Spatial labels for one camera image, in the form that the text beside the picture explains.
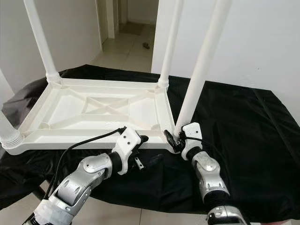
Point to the brown door mat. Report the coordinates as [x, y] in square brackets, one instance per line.
[131, 28]

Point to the black table cloth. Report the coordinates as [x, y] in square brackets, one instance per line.
[253, 164]

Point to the white plastic children table top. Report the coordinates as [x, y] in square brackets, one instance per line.
[98, 117]

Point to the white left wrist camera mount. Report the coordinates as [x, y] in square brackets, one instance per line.
[127, 140]

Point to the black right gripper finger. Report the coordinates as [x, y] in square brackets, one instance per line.
[169, 139]

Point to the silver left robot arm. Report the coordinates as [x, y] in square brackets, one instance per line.
[82, 180]

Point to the white door frame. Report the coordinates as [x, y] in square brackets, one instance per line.
[107, 18]

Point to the small dark floor object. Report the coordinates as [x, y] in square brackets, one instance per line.
[146, 45]

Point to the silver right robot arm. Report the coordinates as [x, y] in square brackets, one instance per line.
[213, 176]

